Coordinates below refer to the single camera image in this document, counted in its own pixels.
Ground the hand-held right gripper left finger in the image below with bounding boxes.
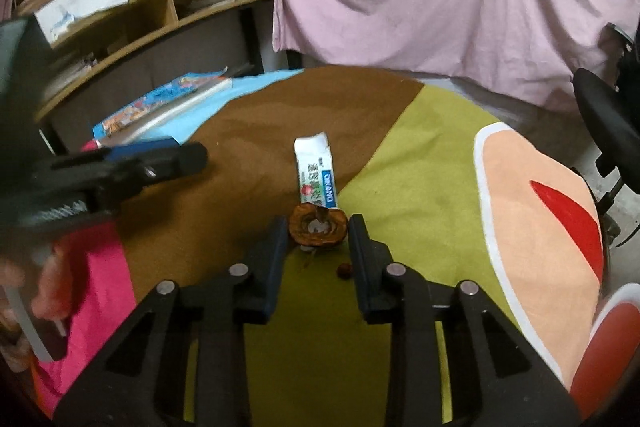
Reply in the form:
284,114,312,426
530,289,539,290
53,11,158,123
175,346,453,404
52,216,291,427

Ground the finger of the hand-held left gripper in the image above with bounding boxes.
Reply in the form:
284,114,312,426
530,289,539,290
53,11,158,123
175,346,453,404
95,138,180,162
20,142,208,228

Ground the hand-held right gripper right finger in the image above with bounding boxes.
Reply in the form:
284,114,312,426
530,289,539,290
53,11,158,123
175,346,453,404
347,213,583,427

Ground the brown dried fruit shell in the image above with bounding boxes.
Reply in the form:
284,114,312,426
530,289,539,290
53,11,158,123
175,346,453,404
288,203,349,249

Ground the person's left hand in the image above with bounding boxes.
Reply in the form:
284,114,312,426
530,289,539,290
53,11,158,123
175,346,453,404
0,239,91,323

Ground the colourful paperback book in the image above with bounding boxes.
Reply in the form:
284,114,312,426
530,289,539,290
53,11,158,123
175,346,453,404
92,68,233,150

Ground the white wrapper blue label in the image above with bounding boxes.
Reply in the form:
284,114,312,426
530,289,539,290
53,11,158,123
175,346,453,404
293,133,340,210

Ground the colourful patterned blanket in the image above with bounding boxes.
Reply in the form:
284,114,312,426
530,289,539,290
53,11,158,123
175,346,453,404
30,66,640,427

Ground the wooden shelf unit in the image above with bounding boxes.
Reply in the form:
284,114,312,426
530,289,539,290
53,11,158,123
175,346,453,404
10,0,276,148

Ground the stack of papers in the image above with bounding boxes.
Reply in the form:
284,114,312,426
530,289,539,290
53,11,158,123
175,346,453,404
177,0,236,12

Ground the black office chair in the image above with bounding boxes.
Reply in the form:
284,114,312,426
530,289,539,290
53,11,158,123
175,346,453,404
572,23,640,248

